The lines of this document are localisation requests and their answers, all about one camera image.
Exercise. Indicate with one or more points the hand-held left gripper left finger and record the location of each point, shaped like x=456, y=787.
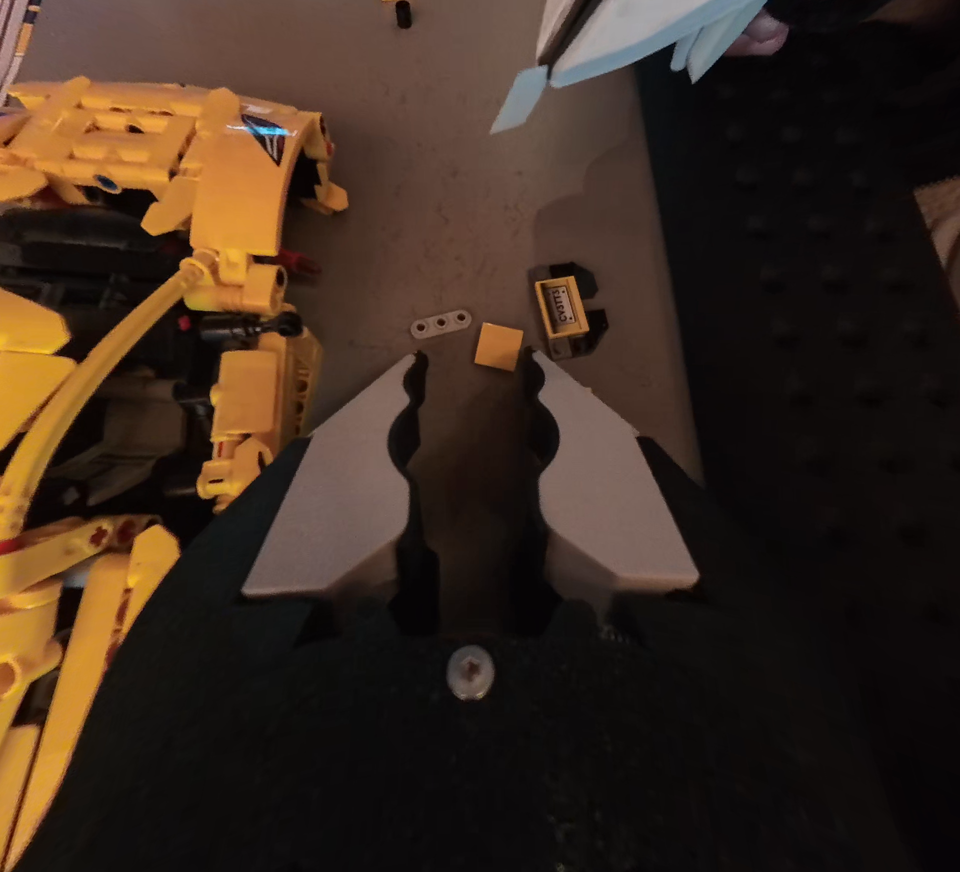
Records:
x=330, y=504

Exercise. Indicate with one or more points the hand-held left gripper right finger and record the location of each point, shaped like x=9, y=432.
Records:
x=615, y=504

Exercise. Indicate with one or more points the small pale sticker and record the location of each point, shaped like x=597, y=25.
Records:
x=521, y=99

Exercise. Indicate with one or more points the yellow licence plate brick assembly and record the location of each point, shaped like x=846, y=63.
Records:
x=561, y=306

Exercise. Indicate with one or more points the yellow toy brick car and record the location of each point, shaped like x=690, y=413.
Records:
x=232, y=189

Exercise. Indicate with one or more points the sticker sheet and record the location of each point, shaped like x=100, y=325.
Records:
x=19, y=32

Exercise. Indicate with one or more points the grey desk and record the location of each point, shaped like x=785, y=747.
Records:
x=450, y=174

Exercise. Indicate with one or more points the yellow curved panel brick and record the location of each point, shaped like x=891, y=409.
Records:
x=499, y=345

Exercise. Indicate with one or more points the black dotted mat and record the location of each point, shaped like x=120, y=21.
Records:
x=810, y=437

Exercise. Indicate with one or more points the light grey three-hole beam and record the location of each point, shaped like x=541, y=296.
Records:
x=441, y=324

